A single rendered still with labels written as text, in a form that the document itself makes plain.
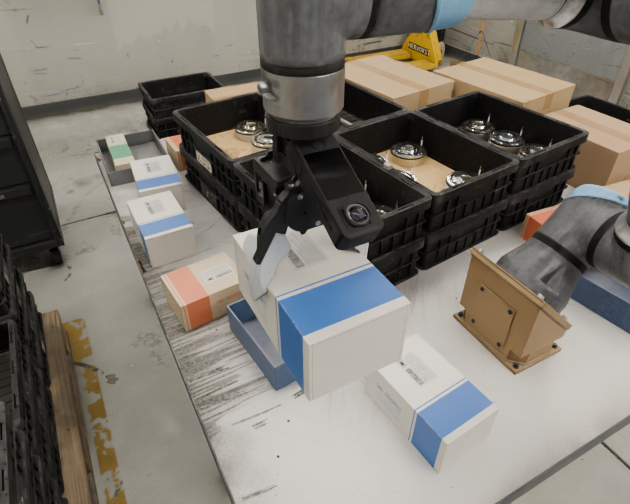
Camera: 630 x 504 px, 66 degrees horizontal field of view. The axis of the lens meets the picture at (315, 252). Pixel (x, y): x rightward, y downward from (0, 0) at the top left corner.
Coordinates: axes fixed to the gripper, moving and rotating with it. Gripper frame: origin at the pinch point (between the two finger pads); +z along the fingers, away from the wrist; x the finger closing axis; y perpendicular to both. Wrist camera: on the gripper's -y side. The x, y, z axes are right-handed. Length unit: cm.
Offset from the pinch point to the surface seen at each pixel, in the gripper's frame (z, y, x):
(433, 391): 32.4, -2.1, -22.1
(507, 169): 19, 33, -71
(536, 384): 41, -6, -46
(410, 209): 19, 30, -39
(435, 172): 28, 53, -67
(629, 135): 25, 39, -130
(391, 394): 34.6, 2.1, -16.6
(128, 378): 111, 97, 27
